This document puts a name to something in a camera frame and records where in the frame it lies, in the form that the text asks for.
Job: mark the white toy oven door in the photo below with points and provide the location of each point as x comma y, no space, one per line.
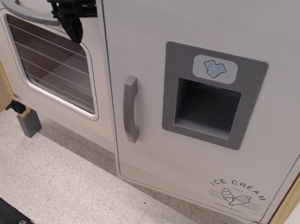
49,73

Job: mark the grey ice dispenser panel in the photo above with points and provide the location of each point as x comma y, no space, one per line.
210,95

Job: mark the grey kitchen foot block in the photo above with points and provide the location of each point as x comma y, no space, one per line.
30,124

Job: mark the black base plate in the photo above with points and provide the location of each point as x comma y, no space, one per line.
10,215

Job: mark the grey oven door handle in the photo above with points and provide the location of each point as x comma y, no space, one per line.
14,7

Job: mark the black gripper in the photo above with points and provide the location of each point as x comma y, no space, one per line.
68,13

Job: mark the grey fridge door handle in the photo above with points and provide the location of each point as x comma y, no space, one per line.
129,95

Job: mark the white toy fridge door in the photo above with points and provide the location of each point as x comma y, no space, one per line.
248,183

